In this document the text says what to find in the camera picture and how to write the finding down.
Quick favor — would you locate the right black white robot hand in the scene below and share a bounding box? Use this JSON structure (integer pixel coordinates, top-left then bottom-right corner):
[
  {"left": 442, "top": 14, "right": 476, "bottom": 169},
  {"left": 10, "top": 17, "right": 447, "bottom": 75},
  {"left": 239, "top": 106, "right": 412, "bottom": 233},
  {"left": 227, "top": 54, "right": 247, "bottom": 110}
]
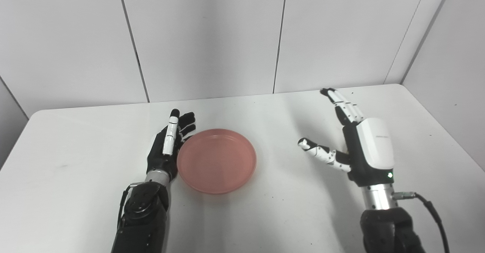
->
[{"left": 297, "top": 87, "right": 395, "bottom": 187}]

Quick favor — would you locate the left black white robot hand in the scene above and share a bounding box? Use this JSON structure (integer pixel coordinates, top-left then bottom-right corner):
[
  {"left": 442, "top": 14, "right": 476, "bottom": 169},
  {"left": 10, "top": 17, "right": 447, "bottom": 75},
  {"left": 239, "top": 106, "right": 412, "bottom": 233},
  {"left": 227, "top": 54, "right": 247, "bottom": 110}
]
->
[{"left": 146, "top": 109, "right": 197, "bottom": 182}]

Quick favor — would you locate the pink round plate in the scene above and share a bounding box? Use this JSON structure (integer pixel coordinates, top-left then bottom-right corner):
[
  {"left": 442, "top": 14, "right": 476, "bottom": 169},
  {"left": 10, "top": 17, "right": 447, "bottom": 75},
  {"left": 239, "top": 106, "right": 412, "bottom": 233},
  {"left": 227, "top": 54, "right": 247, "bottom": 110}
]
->
[{"left": 177, "top": 128, "right": 257, "bottom": 195}]

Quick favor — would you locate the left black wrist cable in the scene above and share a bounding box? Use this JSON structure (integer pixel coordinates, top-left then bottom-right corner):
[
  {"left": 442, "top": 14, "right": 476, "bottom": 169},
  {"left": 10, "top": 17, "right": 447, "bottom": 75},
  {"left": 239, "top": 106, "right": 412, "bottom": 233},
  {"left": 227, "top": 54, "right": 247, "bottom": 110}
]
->
[{"left": 117, "top": 183, "right": 146, "bottom": 231}]

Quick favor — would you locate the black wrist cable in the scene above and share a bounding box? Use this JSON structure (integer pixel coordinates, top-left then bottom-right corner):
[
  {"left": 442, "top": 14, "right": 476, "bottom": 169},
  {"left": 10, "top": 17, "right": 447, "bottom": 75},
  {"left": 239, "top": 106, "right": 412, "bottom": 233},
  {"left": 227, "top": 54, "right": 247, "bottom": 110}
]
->
[
  {"left": 392, "top": 192, "right": 451, "bottom": 253},
  {"left": 117, "top": 183, "right": 146, "bottom": 231}
]

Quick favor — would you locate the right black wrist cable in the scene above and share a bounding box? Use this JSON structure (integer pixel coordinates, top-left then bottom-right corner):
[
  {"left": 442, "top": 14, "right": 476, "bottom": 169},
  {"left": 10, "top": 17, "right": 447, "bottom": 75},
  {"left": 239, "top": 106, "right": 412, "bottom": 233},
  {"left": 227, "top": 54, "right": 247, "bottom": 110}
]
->
[{"left": 392, "top": 192, "right": 451, "bottom": 253}]

